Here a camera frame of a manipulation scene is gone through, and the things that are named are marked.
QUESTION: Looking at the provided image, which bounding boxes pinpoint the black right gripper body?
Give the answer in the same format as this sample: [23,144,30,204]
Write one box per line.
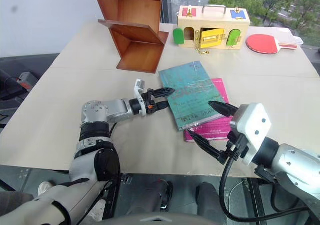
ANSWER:
[216,131,251,166]

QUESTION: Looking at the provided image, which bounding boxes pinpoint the grey robot torso edge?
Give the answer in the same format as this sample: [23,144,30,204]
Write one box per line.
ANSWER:
[99,211,201,225]

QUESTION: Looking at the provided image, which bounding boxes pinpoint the clear plastic container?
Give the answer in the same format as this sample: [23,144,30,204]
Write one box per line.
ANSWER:
[274,27,305,46]

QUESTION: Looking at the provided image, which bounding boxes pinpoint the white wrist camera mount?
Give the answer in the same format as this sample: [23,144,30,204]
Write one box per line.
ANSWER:
[229,102,273,166]
[132,78,148,117]

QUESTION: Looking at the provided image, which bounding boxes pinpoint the red table tennis paddle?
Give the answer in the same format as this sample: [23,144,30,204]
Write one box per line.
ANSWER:
[245,33,299,55]

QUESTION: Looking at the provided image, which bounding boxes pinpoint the pink paperback book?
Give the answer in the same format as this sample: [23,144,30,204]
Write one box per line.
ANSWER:
[183,78,235,144]

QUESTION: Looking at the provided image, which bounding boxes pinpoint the brown wooden bookshelf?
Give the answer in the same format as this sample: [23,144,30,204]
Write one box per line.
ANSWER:
[91,0,170,75]

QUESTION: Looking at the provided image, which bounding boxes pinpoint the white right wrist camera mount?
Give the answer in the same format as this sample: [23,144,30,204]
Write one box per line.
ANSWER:
[229,102,273,166]

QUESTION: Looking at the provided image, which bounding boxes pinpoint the black table leg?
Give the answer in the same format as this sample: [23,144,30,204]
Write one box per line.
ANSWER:
[246,178,266,225]

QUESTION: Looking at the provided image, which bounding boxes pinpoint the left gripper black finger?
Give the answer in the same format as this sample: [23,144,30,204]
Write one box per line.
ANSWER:
[152,86,175,98]
[153,100,169,114]

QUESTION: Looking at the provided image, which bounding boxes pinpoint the clear plastic bag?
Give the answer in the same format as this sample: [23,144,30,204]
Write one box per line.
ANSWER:
[167,0,210,25]

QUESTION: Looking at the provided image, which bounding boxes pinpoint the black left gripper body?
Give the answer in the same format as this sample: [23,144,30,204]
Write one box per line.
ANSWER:
[141,87,161,116]

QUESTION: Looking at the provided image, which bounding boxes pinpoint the wooden lock box coloured doors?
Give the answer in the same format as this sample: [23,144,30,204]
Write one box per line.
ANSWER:
[173,4,251,51]

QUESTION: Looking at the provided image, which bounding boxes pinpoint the dark rounded robot leg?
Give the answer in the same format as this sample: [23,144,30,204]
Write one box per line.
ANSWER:
[196,182,227,225]

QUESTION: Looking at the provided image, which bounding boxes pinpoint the teal paperback book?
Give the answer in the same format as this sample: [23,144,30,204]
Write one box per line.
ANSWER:
[158,60,227,133]

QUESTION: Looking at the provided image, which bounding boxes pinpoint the dark window frame post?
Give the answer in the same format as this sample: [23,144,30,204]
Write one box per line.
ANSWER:
[159,0,171,25]

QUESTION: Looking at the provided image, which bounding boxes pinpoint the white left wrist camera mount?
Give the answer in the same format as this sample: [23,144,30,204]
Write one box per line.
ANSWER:
[132,78,148,117]

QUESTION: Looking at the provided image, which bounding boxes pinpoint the gold chain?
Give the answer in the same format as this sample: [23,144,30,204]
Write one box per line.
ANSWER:
[194,31,211,56]

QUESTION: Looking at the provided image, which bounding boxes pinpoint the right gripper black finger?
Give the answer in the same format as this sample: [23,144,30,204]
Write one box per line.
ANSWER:
[186,129,222,161]
[208,100,240,118]

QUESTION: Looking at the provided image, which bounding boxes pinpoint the grey and red device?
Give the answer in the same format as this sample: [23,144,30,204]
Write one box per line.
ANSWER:
[16,72,40,93]

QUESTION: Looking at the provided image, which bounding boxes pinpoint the white shoe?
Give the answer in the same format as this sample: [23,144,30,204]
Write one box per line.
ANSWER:
[37,181,55,197]

